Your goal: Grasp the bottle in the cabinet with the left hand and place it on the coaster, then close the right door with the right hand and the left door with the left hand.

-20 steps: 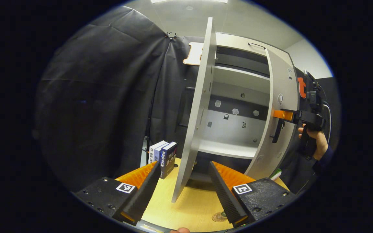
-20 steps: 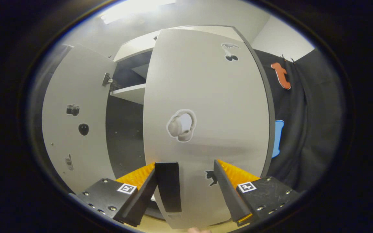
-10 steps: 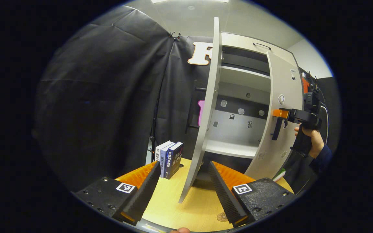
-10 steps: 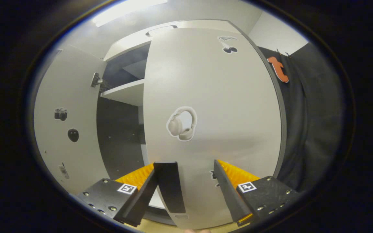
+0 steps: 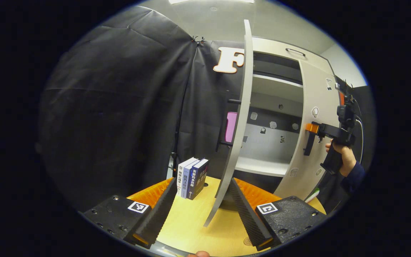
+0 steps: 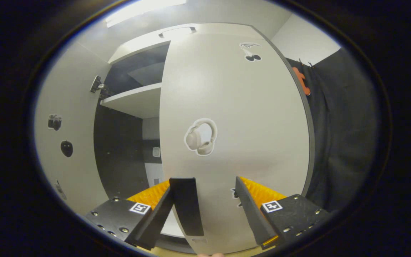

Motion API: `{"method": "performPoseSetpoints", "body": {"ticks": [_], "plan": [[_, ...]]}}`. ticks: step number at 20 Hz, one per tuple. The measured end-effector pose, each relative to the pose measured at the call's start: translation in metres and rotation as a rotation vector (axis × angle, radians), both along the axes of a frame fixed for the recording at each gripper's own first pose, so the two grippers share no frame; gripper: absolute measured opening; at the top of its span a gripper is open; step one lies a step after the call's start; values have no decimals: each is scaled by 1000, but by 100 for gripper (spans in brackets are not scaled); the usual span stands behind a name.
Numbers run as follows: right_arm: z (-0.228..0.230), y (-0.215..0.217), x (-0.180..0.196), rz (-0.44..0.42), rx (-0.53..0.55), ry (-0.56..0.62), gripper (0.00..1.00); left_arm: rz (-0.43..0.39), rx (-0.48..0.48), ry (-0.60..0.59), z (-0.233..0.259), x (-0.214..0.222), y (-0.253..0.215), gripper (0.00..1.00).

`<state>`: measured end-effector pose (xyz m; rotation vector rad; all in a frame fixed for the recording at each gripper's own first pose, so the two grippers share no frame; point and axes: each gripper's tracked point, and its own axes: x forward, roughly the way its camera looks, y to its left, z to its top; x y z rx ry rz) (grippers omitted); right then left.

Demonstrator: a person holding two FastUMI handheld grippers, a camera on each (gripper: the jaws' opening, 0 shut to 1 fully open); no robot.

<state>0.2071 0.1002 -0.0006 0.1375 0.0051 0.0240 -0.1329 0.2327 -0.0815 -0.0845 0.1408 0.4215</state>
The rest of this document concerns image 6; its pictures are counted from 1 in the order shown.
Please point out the white cabinet shelf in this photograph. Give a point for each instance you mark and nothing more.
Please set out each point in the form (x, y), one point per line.
(137, 100)

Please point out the grey and white cabinet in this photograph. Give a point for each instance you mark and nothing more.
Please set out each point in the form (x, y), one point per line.
(120, 150)

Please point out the white door with headphone sticker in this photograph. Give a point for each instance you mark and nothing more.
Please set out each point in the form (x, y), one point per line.
(244, 117)

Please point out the white door with camera sticker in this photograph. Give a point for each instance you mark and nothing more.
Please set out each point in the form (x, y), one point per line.
(70, 89)

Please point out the white cabinet drawer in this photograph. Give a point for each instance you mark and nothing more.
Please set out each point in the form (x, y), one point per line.
(137, 44)

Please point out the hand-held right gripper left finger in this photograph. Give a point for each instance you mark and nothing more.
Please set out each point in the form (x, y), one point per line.
(155, 217)

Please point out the metal door hinge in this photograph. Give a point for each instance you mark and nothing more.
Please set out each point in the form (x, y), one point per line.
(96, 85)

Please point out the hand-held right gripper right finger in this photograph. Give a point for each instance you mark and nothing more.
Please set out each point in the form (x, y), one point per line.
(252, 214)

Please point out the black backdrop cloth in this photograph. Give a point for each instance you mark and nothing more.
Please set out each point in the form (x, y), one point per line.
(344, 125)

